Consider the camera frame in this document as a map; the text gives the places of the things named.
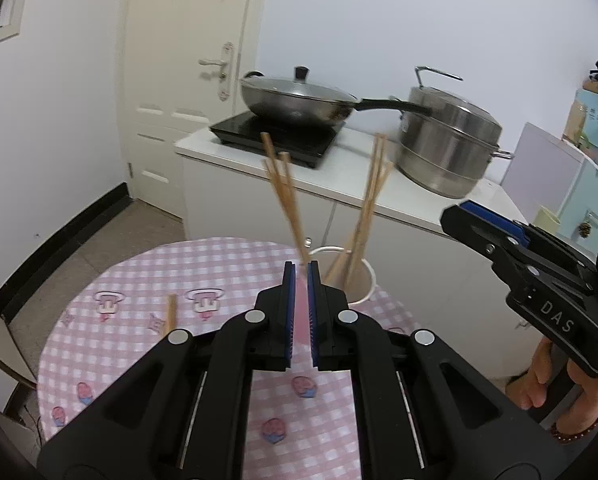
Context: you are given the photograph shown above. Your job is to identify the bunch of wooden chopsticks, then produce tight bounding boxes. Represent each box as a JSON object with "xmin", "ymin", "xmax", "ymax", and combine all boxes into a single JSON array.
[{"xmin": 324, "ymin": 132, "xmax": 395, "ymax": 293}]

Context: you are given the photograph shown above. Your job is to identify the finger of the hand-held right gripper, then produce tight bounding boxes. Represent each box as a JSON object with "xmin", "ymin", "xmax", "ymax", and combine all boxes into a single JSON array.
[
  {"xmin": 440, "ymin": 205, "xmax": 536, "ymax": 287},
  {"xmin": 460, "ymin": 200, "xmax": 597, "ymax": 292}
]

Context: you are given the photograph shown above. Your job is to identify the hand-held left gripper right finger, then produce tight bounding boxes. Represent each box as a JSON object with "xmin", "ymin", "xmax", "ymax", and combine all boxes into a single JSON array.
[{"xmin": 306, "ymin": 260, "xmax": 567, "ymax": 480}]

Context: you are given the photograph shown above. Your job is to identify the pink checkered tablecloth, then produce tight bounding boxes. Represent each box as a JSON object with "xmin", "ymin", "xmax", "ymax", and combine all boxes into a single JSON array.
[{"xmin": 38, "ymin": 240, "xmax": 422, "ymax": 480}]

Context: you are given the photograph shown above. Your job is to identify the light printed package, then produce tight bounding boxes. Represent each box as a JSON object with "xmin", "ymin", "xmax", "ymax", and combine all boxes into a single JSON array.
[{"xmin": 562, "ymin": 85, "xmax": 598, "ymax": 153}]

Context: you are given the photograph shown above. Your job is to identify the metal door handle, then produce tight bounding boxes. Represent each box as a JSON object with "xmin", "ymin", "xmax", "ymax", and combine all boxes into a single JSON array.
[{"xmin": 199, "ymin": 42, "xmax": 237, "ymax": 101}]

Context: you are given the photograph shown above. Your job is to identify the white kitchen cabinet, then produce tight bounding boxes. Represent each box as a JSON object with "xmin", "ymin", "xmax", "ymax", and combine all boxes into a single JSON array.
[{"xmin": 174, "ymin": 125, "xmax": 598, "ymax": 411}]

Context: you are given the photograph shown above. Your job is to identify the stainless steel steamer pot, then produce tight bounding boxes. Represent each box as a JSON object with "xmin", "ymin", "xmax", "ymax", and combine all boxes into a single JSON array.
[{"xmin": 390, "ymin": 66, "xmax": 514, "ymax": 199}]

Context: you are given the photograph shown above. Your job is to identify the white storage box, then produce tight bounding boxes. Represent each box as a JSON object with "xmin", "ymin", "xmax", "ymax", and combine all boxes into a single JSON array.
[{"xmin": 502, "ymin": 121, "xmax": 598, "ymax": 241}]

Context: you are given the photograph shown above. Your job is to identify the steel wok with black handle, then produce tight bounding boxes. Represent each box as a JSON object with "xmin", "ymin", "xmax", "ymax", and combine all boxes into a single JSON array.
[{"xmin": 240, "ymin": 72, "xmax": 432, "ymax": 130}]

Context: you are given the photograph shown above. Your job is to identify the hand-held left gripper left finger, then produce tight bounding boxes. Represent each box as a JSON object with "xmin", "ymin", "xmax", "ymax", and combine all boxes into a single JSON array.
[{"xmin": 38, "ymin": 261, "xmax": 296, "ymax": 480}]

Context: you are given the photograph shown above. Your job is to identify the pale green cup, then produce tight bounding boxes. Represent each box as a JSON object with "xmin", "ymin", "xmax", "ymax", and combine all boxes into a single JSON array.
[{"xmin": 534, "ymin": 207, "xmax": 562, "ymax": 234}]

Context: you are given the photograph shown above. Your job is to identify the light wooden chopstick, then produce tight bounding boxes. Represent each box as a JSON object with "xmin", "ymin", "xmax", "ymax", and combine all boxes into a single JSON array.
[
  {"xmin": 163, "ymin": 294, "xmax": 179, "ymax": 336},
  {"xmin": 279, "ymin": 151, "xmax": 311, "ymax": 265},
  {"xmin": 260, "ymin": 131, "xmax": 311, "ymax": 266}
]

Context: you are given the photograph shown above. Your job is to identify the pink cup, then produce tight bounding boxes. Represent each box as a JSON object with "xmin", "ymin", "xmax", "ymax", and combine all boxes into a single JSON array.
[{"xmin": 295, "ymin": 246, "xmax": 378, "ymax": 356}]

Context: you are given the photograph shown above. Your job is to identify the black induction cooker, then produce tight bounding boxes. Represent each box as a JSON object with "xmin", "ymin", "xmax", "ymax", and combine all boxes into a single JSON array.
[{"xmin": 210, "ymin": 110, "xmax": 347, "ymax": 170}]

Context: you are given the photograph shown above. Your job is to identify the black cable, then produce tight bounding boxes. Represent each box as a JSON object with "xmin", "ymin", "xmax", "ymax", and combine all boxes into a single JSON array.
[{"xmin": 9, "ymin": 400, "xmax": 46, "ymax": 443}]

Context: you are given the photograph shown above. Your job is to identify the cream panel door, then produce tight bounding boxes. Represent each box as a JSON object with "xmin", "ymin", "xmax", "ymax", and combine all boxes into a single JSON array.
[{"xmin": 116, "ymin": 0, "xmax": 275, "ymax": 221}]

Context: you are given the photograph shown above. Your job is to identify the glass wok lid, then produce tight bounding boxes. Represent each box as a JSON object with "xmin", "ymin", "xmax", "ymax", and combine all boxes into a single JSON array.
[{"xmin": 241, "ymin": 66, "xmax": 357, "ymax": 106}]

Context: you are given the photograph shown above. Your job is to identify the person's right hand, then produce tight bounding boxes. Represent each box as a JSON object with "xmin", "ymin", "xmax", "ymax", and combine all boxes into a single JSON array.
[{"xmin": 520, "ymin": 335, "xmax": 556, "ymax": 411}]

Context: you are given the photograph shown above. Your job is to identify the dark red bead bracelet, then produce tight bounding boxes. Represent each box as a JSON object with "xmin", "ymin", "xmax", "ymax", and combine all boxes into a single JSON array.
[{"xmin": 550, "ymin": 399, "xmax": 598, "ymax": 445}]

